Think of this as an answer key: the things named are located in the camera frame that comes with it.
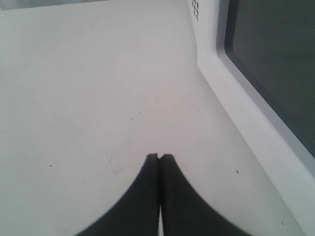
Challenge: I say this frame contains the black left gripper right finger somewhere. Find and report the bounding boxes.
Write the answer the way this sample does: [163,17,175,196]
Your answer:
[160,154,244,236]

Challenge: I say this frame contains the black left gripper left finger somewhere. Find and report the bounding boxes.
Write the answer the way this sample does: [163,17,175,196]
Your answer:
[78,153,160,236]

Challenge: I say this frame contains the white microwave door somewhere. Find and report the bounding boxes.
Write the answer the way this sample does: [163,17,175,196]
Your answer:
[196,0,315,177]

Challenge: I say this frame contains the white microwave oven body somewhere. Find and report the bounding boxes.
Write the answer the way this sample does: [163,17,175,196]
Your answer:
[188,0,210,64]

